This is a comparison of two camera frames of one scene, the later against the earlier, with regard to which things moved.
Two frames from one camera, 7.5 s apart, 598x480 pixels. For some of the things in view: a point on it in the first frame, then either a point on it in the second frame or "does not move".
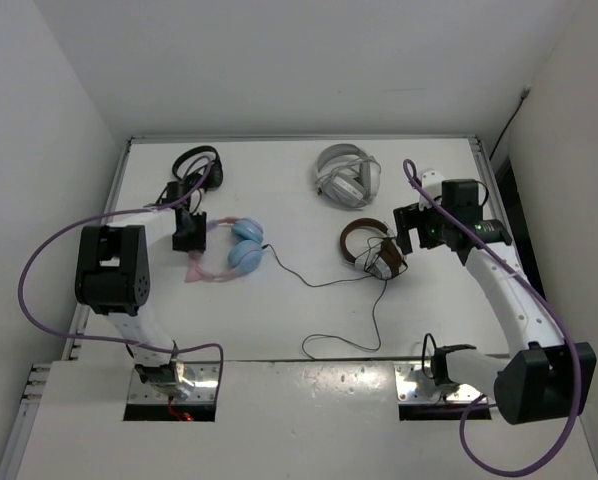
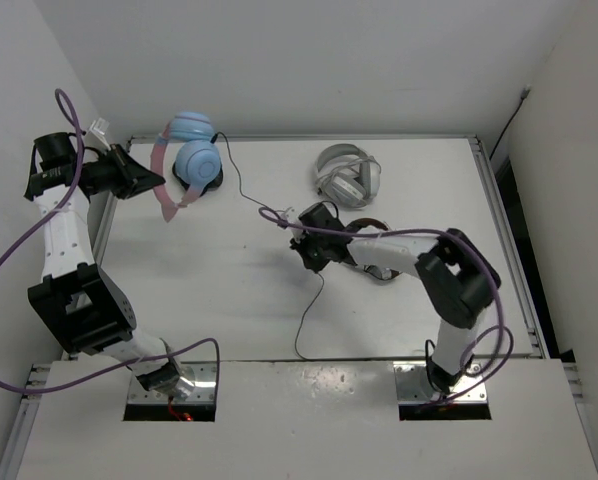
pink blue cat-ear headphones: x=245 y=254 -> x=197 y=164
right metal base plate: x=415 y=383 does not move
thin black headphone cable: x=331 y=335 -> x=265 y=205
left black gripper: x=196 y=242 -> x=132 y=178
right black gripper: x=410 y=217 -> x=299 y=244
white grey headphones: x=346 y=175 does not move
